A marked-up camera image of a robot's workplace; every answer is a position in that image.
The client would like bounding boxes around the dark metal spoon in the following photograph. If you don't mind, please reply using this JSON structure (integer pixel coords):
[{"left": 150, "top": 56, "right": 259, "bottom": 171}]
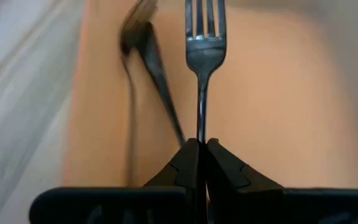
[{"left": 137, "top": 21, "right": 186, "bottom": 147}]

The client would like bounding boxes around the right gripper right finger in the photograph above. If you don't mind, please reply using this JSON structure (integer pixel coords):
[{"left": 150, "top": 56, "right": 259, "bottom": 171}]
[{"left": 206, "top": 138, "right": 358, "bottom": 224}]

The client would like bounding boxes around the orange plastic bin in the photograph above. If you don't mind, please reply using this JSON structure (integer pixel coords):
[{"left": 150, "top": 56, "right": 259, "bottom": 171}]
[{"left": 61, "top": 0, "right": 358, "bottom": 190}]

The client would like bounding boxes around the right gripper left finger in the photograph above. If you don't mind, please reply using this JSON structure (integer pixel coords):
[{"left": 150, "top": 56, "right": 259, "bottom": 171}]
[{"left": 29, "top": 138, "right": 203, "bottom": 224}]

